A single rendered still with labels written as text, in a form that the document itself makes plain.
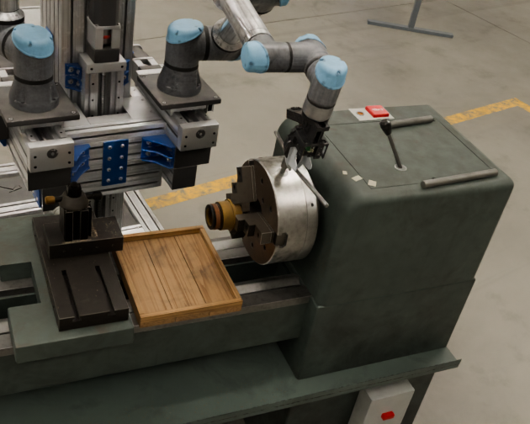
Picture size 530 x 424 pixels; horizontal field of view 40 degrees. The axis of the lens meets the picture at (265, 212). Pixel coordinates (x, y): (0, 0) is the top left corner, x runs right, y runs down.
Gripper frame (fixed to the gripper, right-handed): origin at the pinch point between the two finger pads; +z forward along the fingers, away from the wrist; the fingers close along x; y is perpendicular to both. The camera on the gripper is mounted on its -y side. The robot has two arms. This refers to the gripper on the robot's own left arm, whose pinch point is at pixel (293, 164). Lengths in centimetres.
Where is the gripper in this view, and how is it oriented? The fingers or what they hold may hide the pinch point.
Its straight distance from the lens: 200.3
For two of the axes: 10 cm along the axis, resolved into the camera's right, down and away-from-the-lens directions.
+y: 3.5, 7.3, -5.9
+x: 9.1, -1.1, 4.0
